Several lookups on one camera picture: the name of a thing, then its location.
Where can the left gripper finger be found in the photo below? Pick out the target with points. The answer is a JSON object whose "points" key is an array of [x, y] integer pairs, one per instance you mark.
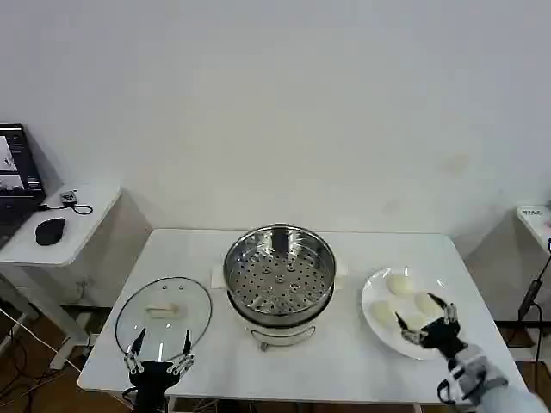
{"points": [[137, 346], [186, 344]]}

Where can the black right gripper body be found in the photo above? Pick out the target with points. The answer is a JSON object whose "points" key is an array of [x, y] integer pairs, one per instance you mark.
{"points": [[443, 337]]}

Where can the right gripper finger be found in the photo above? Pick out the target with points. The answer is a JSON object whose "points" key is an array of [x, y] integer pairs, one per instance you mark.
{"points": [[443, 306], [404, 328]]}

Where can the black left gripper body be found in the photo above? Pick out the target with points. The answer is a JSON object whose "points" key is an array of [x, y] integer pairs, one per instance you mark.
{"points": [[150, 380]]}

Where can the white steamed bun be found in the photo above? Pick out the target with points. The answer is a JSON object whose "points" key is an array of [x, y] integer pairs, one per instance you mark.
{"points": [[382, 313], [400, 285], [426, 303], [415, 322]]}

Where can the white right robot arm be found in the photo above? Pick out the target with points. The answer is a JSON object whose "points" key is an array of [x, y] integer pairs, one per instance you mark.
{"points": [[508, 396]]}

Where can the white plate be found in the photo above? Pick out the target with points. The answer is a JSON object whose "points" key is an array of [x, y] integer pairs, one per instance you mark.
{"points": [[387, 340]]}

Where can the round glass lid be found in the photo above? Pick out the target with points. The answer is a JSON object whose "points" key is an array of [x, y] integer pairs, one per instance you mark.
{"points": [[163, 301]]}

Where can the white electric cooker base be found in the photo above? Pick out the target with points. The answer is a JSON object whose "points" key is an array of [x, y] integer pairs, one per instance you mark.
{"points": [[280, 337]]}

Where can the perforated steel steamer basket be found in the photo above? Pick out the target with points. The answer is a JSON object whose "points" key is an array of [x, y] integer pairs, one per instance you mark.
{"points": [[280, 266]]}

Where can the white side table with label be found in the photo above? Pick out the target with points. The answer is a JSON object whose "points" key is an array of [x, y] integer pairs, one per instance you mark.
{"points": [[538, 223]]}

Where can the white side desk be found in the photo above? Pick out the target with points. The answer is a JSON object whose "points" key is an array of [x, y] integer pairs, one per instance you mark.
{"points": [[77, 232]]}

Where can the black computer mouse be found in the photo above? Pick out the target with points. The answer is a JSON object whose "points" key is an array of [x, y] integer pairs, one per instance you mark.
{"points": [[49, 231]]}

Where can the small grey electronic device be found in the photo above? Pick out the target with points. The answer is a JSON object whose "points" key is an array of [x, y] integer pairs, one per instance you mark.
{"points": [[69, 197]]}

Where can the black laptop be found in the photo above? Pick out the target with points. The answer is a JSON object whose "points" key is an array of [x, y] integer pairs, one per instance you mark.
{"points": [[15, 180]]}

